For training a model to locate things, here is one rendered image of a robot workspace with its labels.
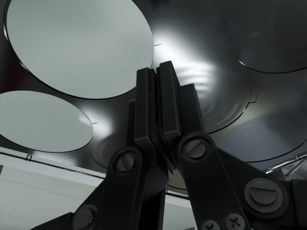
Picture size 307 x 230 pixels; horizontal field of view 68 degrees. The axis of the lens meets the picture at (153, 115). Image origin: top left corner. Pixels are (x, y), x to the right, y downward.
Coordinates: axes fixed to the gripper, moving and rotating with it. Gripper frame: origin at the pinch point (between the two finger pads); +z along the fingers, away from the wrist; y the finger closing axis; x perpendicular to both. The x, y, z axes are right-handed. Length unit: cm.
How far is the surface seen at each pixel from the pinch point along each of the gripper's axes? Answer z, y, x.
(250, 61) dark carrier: 8.0, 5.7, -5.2
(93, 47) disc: 7.9, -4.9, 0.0
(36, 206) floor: 98, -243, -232
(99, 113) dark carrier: 7.9, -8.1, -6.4
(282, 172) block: 8.9, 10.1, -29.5
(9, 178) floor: 98, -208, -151
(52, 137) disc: 7.9, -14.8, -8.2
